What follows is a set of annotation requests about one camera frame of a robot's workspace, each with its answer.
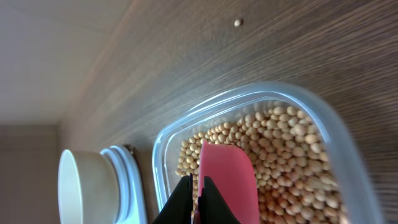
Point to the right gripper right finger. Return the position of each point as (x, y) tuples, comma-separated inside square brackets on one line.
[(212, 208)]

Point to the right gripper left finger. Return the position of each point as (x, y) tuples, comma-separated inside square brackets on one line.
[(178, 208)]

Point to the white digital kitchen scale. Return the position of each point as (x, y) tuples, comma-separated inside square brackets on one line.
[(132, 208)]

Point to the stray soybean near bowl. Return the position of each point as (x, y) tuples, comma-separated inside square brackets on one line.
[(238, 22)]

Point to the clear plastic container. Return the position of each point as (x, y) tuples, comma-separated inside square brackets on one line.
[(346, 162)]

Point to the pile of soybeans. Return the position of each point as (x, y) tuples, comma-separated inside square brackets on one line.
[(294, 180)]

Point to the pink plastic scoop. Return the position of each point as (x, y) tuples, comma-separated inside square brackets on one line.
[(231, 170)]

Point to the white bowl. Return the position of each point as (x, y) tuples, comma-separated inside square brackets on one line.
[(88, 190)]

